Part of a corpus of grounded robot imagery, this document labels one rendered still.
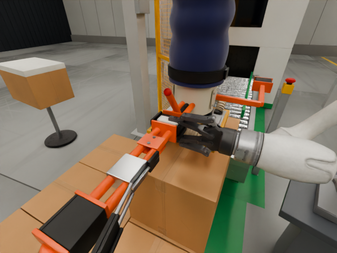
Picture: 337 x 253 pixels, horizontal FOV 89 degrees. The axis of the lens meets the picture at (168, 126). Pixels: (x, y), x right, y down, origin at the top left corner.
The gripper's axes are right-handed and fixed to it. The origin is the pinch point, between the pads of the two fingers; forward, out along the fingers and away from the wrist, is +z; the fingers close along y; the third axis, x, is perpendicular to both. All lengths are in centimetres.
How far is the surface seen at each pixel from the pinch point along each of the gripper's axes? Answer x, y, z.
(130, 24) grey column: 126, -23, 104
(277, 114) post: 116, 42, -47
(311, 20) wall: 959, -9, -187
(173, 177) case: -1.0, 21.3, -2.5
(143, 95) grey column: 126, 54, 97
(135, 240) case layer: -12, 61, 12
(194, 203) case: -4.4, 26.2, -12.2
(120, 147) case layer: 40, 61, 63
